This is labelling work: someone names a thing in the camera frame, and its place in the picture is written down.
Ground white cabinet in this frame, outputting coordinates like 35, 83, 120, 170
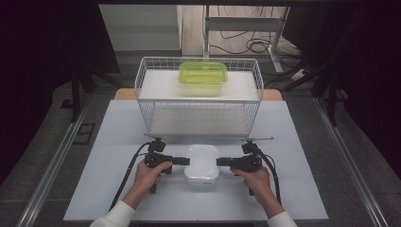
98, 4, 183, 52

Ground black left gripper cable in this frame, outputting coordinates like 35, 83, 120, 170
108, 141, 153, 212

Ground wooden table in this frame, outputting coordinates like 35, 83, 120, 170
113, 88, 284, 102

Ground person's left hand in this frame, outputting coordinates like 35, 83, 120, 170
129, 161, 173, 202

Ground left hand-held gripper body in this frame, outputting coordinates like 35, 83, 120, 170
143, 133, 174, 175

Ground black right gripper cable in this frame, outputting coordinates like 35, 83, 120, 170
256, 148, 283, 205

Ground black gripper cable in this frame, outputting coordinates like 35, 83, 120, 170
108, 141, 153, 212
256, 148, 283, 205

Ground black metal stand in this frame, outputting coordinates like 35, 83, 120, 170
264, 9, 367, 128
69, 67, 122, 124

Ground clear plastic container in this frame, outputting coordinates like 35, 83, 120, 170
183, 144, 220, 186

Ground green plastic container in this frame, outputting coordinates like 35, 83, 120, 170
178, 61, 229, 97

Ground aluminium rail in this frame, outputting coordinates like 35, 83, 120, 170
17, 94, 93, 227
311, 96, 392, 227

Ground black floor bracket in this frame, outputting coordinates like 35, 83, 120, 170
73, 122, 96, 146

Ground white metal desk frame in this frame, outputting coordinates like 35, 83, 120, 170
202, 5, 291, 74

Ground white power strip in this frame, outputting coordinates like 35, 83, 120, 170
289, 67, 306, 81

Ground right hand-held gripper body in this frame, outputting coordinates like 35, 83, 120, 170
235, 136, 274, 173

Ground white wire shelf rack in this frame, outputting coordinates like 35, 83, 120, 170
134, 56, 265, 137

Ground person's right hand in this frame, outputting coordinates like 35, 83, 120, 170
230, 166, 279, 208

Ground black floor cables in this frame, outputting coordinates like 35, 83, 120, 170
209, 6, 305, 61

